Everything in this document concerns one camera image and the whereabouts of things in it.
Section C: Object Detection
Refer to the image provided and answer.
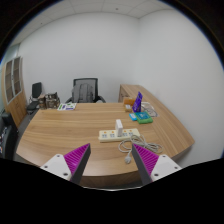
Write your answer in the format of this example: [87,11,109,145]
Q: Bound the small black chair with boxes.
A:
[26,82,44,114]

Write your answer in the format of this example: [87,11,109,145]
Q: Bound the cream power strip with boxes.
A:
[98,128,141,144]

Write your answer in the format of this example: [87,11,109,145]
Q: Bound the purple standing bag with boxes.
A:
[131,91,144,113]

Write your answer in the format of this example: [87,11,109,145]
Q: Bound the white power strip cable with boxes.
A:
[118,134,164,165]

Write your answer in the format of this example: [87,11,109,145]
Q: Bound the teal flat packet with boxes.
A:
[134,111,152,121]

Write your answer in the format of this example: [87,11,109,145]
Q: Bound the green and purple leaflet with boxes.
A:
[57,102,77,111]

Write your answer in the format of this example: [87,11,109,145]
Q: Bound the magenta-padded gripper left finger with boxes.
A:
[40,143,92,185]

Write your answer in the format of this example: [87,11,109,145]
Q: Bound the orange box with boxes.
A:
[122,96,137,107]

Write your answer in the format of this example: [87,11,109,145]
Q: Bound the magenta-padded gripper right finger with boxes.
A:
[131,143,183,186]

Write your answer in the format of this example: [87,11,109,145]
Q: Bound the brown printed boxes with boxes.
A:
[37,92,61,110]

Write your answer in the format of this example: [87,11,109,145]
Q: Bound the black bag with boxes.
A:
[0,111,18,161]

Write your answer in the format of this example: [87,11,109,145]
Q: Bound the wooden shelf cabinet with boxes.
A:
[1,55,28,128]

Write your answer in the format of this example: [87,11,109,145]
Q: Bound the black mesh office chair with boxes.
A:
[65,77,107,104]

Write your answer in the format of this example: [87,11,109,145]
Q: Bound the grey backpack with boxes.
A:
[71,83,95,104]

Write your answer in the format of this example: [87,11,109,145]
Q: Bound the green folded cloth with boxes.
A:
[134,111,154,125]

